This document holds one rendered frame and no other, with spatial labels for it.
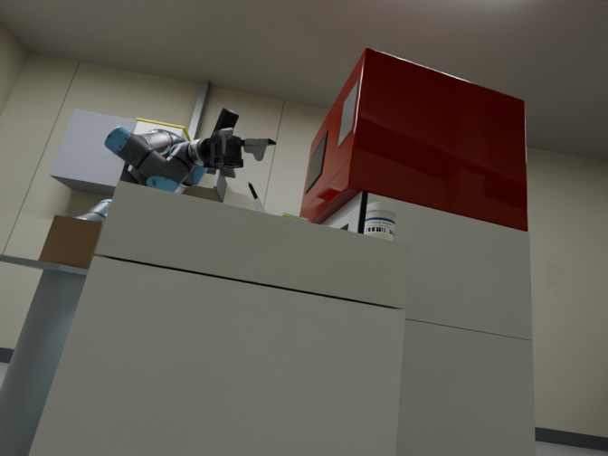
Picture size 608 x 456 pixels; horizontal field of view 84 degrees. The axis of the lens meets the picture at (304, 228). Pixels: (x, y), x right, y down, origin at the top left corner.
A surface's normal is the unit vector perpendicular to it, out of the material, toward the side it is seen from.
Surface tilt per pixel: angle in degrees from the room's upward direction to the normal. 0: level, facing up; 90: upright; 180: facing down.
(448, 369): 90
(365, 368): 90
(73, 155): 90
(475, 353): 90
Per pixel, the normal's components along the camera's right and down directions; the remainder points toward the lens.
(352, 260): 0.24, -0.22
